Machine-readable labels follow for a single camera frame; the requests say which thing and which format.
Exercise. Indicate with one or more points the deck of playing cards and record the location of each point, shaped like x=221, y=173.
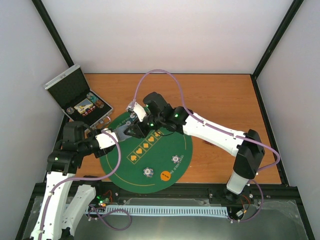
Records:
x=120, y=132

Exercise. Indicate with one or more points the aluminium poker case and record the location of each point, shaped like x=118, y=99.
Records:
x=70, y=88

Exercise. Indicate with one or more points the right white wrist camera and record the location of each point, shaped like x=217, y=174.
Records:
x=136, y=108

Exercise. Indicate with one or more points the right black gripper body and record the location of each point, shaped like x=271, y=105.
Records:
x=157, y=120

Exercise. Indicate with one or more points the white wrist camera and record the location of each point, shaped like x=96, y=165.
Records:
x=107, y=138
x=136, y=108

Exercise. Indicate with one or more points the orange big blind button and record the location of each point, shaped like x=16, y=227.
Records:
x=165, y=176

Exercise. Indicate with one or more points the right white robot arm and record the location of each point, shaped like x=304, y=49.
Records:
x=243, y=146

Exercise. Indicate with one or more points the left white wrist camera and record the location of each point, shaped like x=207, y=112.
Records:
x=107, y=138

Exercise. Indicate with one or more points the boxed card deck in case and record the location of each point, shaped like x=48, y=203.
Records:
x=83, y=106

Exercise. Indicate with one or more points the black triangular card piece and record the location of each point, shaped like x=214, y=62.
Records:
x=208, y=143

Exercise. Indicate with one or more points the red dice row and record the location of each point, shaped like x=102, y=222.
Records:
x=88, y=111

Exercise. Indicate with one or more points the poker chips in case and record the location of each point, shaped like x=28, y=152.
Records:
x=95, y=100

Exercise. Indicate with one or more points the light blue slotted cable duct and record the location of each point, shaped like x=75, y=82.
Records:
x=165, y=211

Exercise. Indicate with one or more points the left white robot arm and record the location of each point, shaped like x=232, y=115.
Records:
x=66, y=196

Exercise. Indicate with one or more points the round green poker mat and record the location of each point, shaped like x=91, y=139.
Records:
x=156, y=152

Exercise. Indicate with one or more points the white blue chip stack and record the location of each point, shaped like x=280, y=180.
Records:
x=176, y=159
x=148, y=172

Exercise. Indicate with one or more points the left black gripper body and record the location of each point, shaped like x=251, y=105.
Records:
x=84, y=145

